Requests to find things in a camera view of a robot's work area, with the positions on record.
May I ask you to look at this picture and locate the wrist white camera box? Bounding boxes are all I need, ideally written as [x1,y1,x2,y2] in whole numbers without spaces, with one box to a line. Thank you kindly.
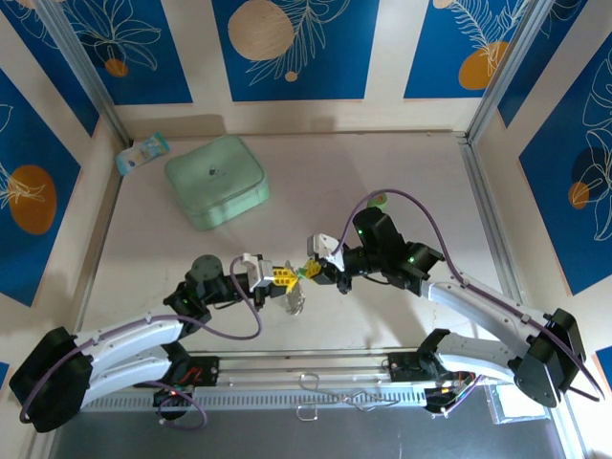
[305,232,344,269]
[242,251,274,291]

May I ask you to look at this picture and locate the mint green zip pouch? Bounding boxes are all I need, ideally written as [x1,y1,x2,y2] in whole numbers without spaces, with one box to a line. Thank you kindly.
[164,134,272,231]

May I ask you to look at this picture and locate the grey slotted cable duct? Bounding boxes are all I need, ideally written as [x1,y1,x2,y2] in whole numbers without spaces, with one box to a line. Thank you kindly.
[71,385,493,411]

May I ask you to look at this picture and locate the aluminium frame post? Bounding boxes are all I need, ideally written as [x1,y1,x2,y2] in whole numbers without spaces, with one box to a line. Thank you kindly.
[466,0,551,144]
[35,0,133,147]

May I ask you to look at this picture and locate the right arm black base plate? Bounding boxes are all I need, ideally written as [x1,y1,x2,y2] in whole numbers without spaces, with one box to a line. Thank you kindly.
[387,352,474,383]

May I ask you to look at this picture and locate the silver square box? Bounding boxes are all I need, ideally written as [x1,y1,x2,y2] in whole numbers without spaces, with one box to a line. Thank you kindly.
[487,382,551,425]

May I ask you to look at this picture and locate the aluminium mounting rail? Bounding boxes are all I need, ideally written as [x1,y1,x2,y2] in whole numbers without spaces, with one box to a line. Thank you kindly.
[42,347,560,398]

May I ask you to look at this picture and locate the black controller board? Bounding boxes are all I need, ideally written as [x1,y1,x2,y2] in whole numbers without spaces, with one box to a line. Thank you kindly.
[424,384,472,415]
[152,385,195,408]

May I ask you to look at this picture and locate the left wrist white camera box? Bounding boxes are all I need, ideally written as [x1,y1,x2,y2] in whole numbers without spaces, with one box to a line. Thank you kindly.
[242,251,274,291]

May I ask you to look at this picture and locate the wet wipes packet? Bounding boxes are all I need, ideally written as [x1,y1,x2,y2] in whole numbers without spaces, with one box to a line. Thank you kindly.
[116,132,171,176]

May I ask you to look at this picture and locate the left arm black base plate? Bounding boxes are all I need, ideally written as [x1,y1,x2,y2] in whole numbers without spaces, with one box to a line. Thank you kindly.
[171,356,221,389]

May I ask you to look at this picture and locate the aluminium side rail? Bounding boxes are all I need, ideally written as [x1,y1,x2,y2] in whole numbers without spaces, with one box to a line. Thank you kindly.
[456,133,539,345]
[69,138,133,356]

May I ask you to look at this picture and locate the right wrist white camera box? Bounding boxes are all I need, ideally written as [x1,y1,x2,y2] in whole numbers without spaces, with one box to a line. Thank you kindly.
[305,232,344,269]

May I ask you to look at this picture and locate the bent metal wire hook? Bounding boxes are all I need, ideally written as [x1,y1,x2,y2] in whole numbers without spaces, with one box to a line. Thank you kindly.
[295,372,401,423]

